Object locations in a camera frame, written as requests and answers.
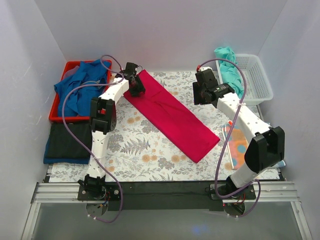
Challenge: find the magenta t shirt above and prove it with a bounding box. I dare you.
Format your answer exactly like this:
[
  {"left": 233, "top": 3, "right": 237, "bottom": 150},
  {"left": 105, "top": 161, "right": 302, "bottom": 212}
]
[{"left": 124, "top": 70, "right": 220, "bottom": 164}]

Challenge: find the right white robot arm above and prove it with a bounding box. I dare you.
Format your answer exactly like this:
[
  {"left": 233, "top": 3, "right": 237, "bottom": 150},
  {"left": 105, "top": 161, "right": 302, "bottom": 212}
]
[{"left": 192, "top": 67, "right": 285, "bottom": 199}]

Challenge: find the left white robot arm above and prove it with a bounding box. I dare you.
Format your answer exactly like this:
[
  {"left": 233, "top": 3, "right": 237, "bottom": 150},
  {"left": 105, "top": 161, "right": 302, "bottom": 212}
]
[{"left": 78, "top": 62, "right": 146, "bottom": 200}]

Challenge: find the teal crumpled t shirt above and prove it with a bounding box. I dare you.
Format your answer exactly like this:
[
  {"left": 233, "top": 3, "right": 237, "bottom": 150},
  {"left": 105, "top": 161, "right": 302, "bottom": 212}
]
[{"left": 214, "top": 46, "right": 244, "bottom": 99}]

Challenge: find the white plastic basket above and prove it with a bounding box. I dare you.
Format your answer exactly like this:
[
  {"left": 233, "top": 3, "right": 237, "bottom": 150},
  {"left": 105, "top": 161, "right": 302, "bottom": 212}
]
[{"left": 215, "top": 54, "right": 274, "bottom": 106}]

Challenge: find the floral table mat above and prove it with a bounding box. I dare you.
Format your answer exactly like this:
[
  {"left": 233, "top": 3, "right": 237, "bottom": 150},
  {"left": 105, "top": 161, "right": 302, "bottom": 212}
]
[{"left": 47, "top": 71, "right": 281, "bottom": 183}]

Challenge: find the blue crumpled t shirt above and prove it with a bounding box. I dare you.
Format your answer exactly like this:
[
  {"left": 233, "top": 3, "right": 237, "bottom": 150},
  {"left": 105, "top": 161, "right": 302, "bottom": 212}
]
[{"left": 54, "top": 59, "right": 109, "bottom": 117}]

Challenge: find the colourful dotted towel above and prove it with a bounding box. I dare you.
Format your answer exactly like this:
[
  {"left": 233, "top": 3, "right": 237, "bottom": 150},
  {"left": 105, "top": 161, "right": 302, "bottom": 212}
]
[{"left": 221, "top": 123, "right": 286, "bottom": 170}]

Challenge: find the red plastic bin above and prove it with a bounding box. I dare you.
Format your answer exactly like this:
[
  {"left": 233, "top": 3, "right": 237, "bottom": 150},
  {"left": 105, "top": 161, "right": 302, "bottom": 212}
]
[{"left": 49, "top": 59, "right": 112, "bottom": 123}]

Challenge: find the dark blue folded t shirt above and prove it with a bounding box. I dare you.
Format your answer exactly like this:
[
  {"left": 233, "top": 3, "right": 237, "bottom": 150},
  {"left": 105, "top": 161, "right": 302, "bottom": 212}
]
[{"left": 43, "top": 142, "right": 90, "bottom": 164}]

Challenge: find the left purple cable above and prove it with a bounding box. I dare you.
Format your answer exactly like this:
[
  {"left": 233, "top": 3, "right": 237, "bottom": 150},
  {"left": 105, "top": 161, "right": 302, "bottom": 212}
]
[{"left": 61, "top": 54, "right": 123, "bottom": 223}]

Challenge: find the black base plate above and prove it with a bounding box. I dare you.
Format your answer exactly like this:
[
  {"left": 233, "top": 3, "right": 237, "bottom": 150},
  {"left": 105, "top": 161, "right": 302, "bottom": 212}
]
[{"left": 76, "top": 181, "right": 257, "bottom": 212}]

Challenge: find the aluminium rail frame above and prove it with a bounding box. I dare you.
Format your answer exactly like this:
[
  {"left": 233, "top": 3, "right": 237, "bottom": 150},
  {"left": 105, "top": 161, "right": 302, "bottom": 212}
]
[{"left": 22, "top": 181, "right": 312, "bottom": 240}]

